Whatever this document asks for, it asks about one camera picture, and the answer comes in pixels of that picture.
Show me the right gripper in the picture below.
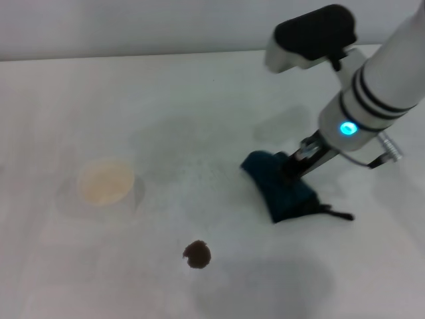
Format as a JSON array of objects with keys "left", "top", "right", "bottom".
[{"left": 281, "top": 130, "right": 339, "bottom": 184}]

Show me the blue rag with black edge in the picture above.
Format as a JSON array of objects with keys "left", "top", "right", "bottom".
[{"left": 240, "top": 150, "right": 355, "bottom": 225}]

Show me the white paper cup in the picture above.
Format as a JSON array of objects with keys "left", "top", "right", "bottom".
[{"left": 76, "top": 158, "right": 137, "bottom": 217}]

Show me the dark water stain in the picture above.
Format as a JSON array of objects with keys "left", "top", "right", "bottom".
[{"left": 181, "top": 239, "right": 212, "bottom": 269}]

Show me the silver cable connector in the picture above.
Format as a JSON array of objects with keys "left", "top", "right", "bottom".
[{"left": 345, "top": 132, "right": 404, "bottom": 169}]

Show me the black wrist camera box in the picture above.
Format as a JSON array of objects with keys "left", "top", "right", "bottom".
[{"left": 264, "top": 3, "right": 359, "bottom": 73}]

